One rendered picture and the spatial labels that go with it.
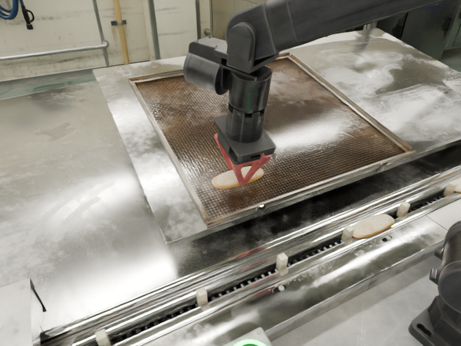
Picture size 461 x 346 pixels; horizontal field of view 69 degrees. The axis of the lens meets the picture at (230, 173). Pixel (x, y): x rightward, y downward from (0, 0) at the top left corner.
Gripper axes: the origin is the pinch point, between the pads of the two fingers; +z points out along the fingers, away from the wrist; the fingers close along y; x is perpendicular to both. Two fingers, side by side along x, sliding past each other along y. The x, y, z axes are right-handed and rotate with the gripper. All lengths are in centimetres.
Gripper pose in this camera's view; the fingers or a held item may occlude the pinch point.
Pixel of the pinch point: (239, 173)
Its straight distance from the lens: 59.5
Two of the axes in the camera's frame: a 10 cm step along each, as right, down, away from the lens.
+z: -0.7, 7.2, 6.9
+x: 9.1, -2.4, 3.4
